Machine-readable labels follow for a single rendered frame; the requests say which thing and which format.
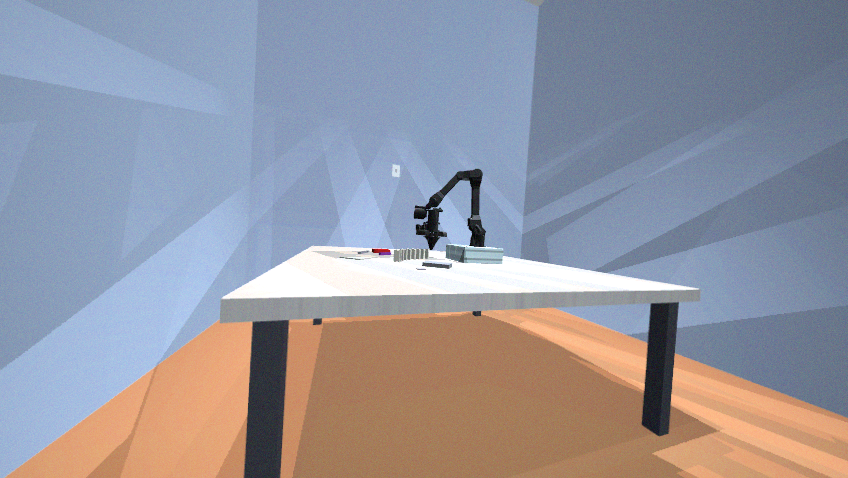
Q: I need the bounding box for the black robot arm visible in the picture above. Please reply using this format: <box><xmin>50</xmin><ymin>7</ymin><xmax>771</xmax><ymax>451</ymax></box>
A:
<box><xmin>414</xmin><ymin>169</ymin><xmax>486</xmax><ymax>247</ymax></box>

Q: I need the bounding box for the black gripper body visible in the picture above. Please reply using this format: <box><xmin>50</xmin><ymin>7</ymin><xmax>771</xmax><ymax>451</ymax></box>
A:
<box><xmin>416</xmin><ymin>220</ymin><xmax>447</xmax><ymax>237</ymax></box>

